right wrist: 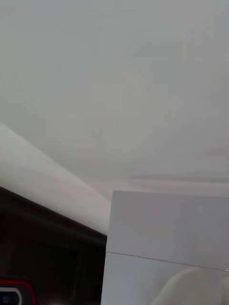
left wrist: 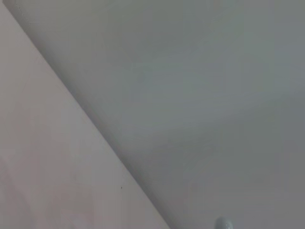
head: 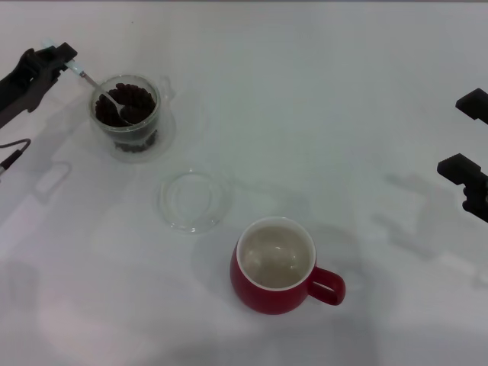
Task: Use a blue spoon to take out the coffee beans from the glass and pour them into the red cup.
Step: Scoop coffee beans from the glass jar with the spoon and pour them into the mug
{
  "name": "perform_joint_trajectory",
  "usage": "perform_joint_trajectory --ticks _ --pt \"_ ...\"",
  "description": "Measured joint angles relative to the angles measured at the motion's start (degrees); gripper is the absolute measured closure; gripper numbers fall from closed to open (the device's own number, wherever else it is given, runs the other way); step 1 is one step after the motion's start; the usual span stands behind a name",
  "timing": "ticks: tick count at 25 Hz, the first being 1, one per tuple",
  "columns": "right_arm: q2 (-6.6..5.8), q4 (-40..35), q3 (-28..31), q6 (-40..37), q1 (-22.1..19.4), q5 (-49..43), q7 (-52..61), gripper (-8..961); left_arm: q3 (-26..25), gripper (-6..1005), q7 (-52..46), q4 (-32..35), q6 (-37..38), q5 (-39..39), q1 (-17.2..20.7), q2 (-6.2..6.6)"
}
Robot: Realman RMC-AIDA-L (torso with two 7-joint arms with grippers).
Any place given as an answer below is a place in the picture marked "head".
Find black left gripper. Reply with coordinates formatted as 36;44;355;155
0;42;79;130

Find coffee beans pile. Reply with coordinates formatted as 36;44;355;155
95;82;156;127

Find double-wall glass cup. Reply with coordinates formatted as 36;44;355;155
89;74;172;156

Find small clear glass dish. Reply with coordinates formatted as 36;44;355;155
158;169;233;235

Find blue-handled metal spoon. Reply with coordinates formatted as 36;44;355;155
42;37;135;127

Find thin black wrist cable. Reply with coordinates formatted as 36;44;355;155
0;137;32;180

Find red ceramic mug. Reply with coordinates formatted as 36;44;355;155
229;216;347;316

